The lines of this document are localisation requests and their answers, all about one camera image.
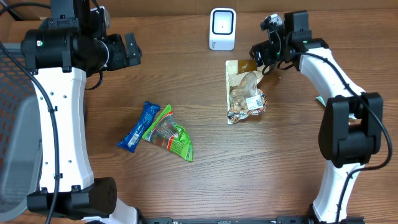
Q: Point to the green snack bag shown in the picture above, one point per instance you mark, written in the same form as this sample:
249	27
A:
166	133

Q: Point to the grey plastic shopping basket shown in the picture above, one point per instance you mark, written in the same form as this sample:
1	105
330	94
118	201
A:
21	152

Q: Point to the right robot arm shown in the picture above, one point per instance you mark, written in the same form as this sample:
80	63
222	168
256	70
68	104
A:
351	128

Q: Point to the white barcode scanner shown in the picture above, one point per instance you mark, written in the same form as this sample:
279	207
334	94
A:
222	31

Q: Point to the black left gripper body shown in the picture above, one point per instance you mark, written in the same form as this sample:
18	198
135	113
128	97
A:
118	57

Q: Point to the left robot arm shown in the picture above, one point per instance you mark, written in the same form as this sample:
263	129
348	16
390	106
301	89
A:
70	46

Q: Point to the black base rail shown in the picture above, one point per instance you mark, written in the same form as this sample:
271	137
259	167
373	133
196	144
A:
278	220

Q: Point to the beige snack bag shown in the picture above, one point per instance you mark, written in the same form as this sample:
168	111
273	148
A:
243	96

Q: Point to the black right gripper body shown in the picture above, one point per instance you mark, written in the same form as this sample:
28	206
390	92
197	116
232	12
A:
270	52

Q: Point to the cardboard box wall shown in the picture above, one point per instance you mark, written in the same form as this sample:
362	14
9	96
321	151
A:
132	8

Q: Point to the blue snack bar wrapper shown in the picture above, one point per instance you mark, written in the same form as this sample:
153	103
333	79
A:
131	140

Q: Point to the teal snack packet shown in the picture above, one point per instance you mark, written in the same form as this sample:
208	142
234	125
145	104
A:
320	100

